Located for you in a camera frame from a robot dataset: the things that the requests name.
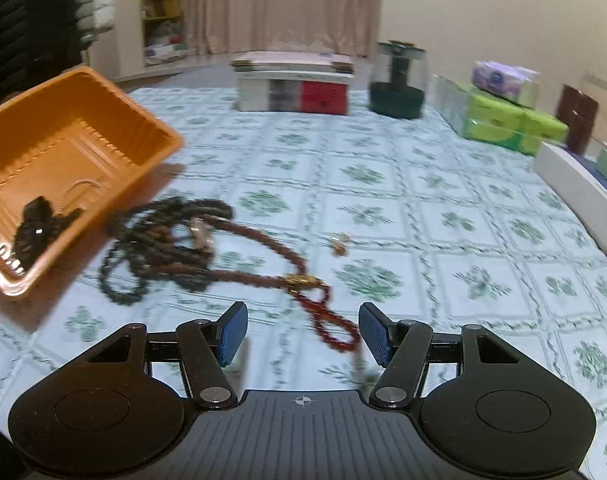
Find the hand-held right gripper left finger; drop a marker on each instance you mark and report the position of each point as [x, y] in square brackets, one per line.
[233, 332]

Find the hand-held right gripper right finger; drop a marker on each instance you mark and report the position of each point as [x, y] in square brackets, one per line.
[374, 332]

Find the small gold earring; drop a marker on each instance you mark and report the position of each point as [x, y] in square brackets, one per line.
[342, 245]

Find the black wristwatch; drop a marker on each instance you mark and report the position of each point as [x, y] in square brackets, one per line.
[43, 240]

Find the orange plastic tray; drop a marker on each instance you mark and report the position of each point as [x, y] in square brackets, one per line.
[58, 135]

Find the floral checked tablecloth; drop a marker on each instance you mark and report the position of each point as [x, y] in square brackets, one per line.
[458, 240]

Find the dark green glass jar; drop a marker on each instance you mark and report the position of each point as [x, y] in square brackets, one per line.
[396, 100]

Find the white and red box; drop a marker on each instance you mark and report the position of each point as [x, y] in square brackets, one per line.
[323, 97]

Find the green tissue pack bundle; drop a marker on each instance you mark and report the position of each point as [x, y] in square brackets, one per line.
[493, 122]

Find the long white box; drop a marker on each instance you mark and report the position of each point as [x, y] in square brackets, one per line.
[568, 175]

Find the thin white book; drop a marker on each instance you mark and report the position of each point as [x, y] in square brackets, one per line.
[341, 67]

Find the dark blue box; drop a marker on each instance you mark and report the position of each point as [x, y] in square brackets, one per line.
[601, 175]

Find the purple tissue pack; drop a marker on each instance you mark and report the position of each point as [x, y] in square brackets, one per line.
[503, 80]

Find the brown wooden canister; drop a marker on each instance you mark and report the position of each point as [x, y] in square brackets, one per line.
[576, 120]

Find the white plastic bag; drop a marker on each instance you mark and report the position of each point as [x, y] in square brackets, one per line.
[161, 45]

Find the beige curtain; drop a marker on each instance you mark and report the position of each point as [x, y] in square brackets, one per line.
[283, 5]

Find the white grey down jacket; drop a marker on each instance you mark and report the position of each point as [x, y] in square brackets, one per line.
[100, 0]

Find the black down jacket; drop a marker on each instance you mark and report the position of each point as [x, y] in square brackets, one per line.
[23, 20]

